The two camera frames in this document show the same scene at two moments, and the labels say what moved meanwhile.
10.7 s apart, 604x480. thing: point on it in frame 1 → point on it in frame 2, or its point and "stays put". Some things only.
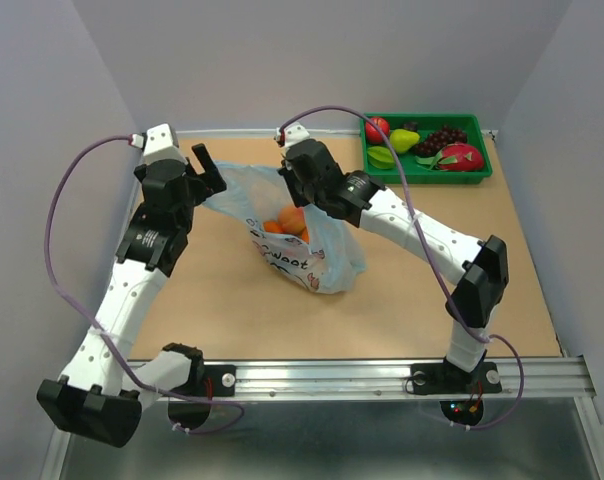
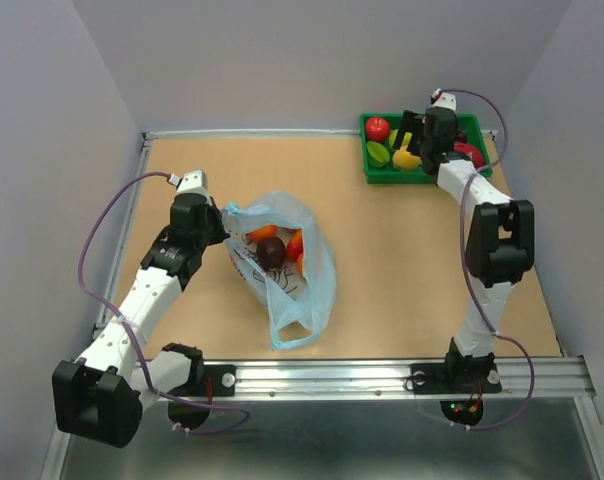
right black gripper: x=289 y=177 → x=410 y=122
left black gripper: x=210 y=182 → x=220 y=233
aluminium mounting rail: x=554 y=378 stays put
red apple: x=373 y=134 stays put
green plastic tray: x=415 y=167 stays put
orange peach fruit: x=292 y=219 → x=403 y=160
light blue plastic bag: x=333 y=260 → x=298 y=304
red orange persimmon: x=305 y=236 → x=295 y=245
